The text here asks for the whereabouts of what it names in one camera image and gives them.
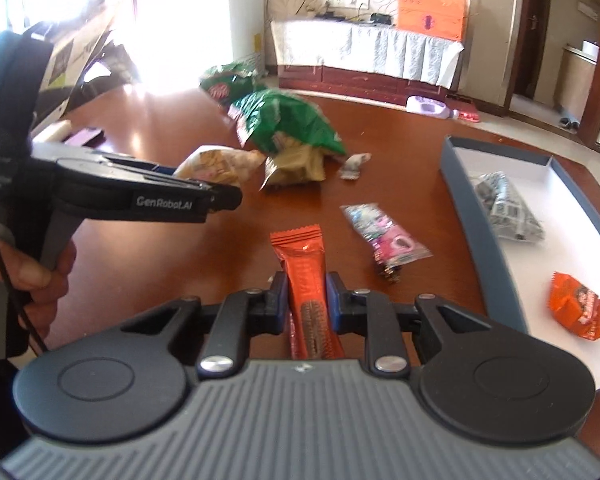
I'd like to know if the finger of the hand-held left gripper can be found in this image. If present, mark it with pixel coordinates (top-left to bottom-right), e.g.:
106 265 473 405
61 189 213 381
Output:
100 154 181 181
125 172 244 213

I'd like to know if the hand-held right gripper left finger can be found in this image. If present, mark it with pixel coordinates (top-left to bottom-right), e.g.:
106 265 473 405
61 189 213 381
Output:
120 271 290 381

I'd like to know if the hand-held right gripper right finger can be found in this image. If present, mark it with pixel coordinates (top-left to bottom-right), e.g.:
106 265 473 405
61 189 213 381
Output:
326 271 493 380

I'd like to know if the beige round snack packet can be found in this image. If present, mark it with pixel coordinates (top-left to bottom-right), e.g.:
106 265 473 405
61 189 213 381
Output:
172 145 266 188

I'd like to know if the orange snack bar packet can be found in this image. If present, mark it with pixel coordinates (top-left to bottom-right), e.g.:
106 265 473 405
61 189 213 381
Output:
270 227 343 361

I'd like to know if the tan foil snack packet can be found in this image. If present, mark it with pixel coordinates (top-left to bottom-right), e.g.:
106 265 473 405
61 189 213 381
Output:
259 132 327 192

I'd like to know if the clear pink candy packet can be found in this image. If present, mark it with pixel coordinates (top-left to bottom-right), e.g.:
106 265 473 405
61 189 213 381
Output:
341 203 433 285

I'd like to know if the small silver wrapper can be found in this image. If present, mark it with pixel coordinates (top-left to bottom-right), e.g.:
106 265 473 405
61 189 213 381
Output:
339 152 372 180

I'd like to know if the blue-grey box with white inside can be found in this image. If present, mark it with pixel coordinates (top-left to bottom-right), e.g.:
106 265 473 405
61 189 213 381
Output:
440 135 600 396

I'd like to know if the person's left hand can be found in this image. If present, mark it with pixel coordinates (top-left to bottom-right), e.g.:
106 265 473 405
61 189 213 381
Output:
0 236 77 341

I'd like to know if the purple flat strip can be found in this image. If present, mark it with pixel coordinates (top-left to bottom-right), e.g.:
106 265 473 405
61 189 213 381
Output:
62 127 105 148

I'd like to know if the cream paper roll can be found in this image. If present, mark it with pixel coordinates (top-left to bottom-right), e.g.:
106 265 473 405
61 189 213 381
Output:
30 120 73 143

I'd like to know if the large green chip bag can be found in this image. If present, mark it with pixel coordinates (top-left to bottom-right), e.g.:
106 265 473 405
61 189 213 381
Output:
228 89 348 157

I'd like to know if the green bag with red label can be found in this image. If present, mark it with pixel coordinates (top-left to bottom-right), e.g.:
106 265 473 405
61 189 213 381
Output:
198 60 261 111

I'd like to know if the flat printed cardboard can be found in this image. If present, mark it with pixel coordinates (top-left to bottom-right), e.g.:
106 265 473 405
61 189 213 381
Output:
30 0 131 116

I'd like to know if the white fridge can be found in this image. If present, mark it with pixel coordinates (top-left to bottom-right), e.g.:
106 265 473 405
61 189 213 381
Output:
228 0 267 75

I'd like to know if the grey printed packet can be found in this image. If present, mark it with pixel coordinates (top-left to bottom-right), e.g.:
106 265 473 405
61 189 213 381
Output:
472 171 546 243

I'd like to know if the cabinet with white cloth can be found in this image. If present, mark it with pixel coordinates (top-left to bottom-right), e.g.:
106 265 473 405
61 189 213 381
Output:
270 19 465 88

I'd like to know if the purple and white bottle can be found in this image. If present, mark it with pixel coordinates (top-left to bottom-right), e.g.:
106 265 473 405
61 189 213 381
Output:
405 95 463 121

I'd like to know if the small orange snack packet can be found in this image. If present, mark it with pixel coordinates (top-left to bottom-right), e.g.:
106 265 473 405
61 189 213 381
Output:
548 271 600 342

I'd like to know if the orange cardboard box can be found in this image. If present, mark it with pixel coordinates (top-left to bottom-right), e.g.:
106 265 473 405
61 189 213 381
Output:
396 0 467 42

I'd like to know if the beige bin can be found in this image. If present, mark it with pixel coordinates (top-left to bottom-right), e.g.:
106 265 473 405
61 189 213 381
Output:
555 40 600 121

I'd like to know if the brown wooden door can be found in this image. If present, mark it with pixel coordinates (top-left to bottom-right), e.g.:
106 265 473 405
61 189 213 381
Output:
512 0 556 96

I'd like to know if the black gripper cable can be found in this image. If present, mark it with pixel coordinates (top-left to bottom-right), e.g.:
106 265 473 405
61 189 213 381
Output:
0 200 48 356

